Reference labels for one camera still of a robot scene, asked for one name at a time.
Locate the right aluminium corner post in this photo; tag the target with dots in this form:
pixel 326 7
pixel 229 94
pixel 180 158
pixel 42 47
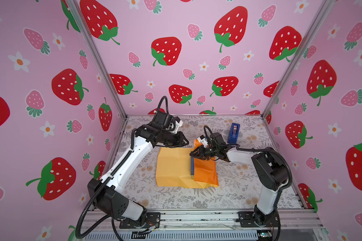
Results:
pixel 316 23

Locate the yellow orange wrapping paper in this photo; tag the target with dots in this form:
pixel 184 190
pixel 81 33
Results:
pixel 174 169

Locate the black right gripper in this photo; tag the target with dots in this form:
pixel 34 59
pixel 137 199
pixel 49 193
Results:
pixel 204 151

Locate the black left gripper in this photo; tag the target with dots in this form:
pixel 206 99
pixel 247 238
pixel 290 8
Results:
pixel 180 136

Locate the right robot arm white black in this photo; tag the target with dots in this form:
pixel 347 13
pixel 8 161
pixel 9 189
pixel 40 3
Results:
pixel 271 168

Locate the blue tape dispenser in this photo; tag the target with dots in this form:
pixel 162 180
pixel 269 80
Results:
pixel 233 133

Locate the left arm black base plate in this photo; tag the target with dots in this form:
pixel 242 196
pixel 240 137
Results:
pixel 146 221

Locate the left aluminium corner post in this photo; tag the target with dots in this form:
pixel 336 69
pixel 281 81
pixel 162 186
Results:
pixel 78 17

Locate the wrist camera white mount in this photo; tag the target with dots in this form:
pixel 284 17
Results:
pixel 174 125
pixel 203 141

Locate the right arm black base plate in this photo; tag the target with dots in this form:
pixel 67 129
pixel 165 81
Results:
pixel 250 219

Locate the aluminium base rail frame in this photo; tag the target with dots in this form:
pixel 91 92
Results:
pixel 215 225

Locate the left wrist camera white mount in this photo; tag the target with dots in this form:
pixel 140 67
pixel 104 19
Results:
pixel 174 125

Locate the dark blue gift box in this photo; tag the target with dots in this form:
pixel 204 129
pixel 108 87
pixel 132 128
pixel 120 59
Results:
pixel 192 166

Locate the aluminium corner post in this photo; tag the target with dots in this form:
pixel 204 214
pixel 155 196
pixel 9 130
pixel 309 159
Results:
pixel 78 17
pixel 316 23

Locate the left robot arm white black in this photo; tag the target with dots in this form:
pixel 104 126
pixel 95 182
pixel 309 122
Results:
pixel 107 190

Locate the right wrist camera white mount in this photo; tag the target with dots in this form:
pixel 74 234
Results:
pixel 203 141

